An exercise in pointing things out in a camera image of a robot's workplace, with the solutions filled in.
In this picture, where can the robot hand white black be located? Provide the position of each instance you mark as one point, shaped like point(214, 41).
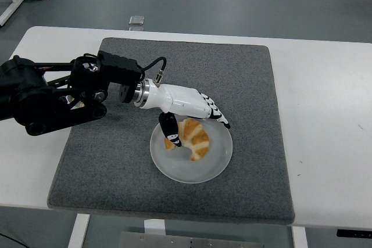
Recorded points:
point(180, 100)

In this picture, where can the golden croissant bread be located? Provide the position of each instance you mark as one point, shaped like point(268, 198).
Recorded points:
point(197, 140)

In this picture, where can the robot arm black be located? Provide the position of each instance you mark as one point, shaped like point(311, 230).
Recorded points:
point(43, 94)

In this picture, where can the pale grey round plate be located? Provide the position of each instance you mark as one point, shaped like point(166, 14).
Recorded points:
point(186, 169)

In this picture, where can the grey metal plate with screws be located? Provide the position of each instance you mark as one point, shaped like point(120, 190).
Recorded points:
point(189, 240)

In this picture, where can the grey felt mat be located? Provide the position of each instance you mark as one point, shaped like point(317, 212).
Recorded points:
point(203, 62)

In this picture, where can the silver floor socket cover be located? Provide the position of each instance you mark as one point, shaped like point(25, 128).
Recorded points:
point(137, 20)
point(136, 28)

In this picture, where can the white table leg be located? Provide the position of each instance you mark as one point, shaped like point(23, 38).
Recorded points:
point(300, 237)
point(78, 230)

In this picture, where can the black table control panel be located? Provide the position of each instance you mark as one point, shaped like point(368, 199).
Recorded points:
point(354, 233)

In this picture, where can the white table bracket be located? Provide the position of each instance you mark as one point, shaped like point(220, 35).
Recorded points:
point(154, 226)

